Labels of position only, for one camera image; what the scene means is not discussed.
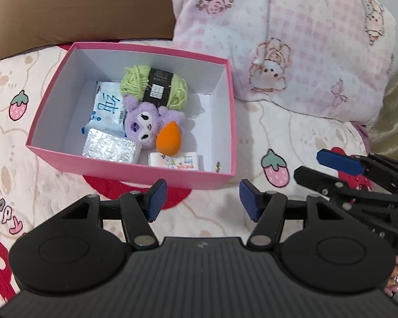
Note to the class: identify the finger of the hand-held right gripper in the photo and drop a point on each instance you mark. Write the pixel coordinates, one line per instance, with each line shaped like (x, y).
(318, 180)
(338, 160)

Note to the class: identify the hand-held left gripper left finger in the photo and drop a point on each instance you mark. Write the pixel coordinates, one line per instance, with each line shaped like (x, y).
(157, 200)

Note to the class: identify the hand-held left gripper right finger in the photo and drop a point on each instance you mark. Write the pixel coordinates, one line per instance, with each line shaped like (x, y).
(248, 198)

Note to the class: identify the pink cardboard box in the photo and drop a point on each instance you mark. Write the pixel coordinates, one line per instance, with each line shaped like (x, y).
(136, 172)

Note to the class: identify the small white tissue pack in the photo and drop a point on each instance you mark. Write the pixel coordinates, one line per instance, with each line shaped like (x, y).
(174, 161)

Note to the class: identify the orange makeup sponge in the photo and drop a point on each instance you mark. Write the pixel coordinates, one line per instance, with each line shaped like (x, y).
(169, 139)

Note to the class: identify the clear plastic swab box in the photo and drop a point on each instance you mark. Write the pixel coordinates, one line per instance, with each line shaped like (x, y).
(111, 145)

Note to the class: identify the purple plush toy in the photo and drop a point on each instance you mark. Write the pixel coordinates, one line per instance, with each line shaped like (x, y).
(142, 124)

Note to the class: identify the blue wet wipes pack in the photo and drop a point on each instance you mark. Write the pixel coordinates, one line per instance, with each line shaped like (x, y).
(107, 106)

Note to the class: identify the green yarn ball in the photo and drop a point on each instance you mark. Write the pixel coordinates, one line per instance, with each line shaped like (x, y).
(134, 81)

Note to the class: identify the printed bear blanket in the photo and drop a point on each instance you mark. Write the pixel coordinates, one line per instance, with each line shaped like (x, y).
(285, 132)

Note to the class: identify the golden fabric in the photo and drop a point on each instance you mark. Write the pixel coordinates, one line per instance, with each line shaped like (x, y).
(394, 122)

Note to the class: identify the pink checked pillow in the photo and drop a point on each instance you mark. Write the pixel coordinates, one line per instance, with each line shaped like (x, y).
(301, 39)

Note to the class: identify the brown pillow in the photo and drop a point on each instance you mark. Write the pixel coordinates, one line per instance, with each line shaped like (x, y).
(79, 10)

